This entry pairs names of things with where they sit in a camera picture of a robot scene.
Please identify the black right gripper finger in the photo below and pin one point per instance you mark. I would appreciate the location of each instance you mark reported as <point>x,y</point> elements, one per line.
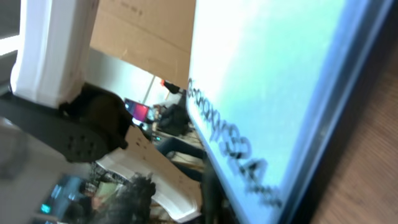
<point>128,204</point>

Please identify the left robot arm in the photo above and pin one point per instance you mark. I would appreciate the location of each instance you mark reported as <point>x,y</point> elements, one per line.
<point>73,154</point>

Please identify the blue Samsung Galaxy smartphone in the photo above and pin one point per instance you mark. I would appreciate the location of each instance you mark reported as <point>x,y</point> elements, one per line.
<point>267,85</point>

